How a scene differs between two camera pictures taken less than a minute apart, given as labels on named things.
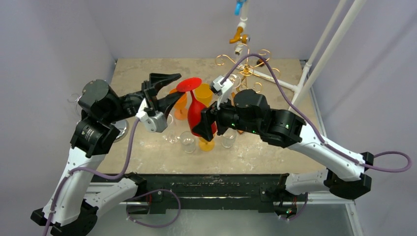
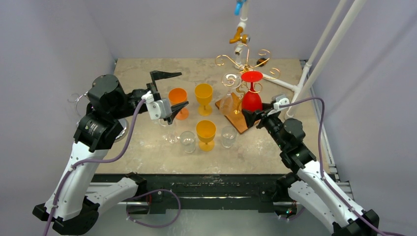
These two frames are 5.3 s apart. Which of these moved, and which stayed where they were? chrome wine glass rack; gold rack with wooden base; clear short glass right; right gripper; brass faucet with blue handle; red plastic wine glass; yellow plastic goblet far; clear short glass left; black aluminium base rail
Moved: gold rack with wooden base; right gripper; red plastic wine glass
Stayed: chrome wine glass rack; yellow plastic goblet far; clear short glass left; black aluminium base rail; brass faucet with blue handle; clear short glass right
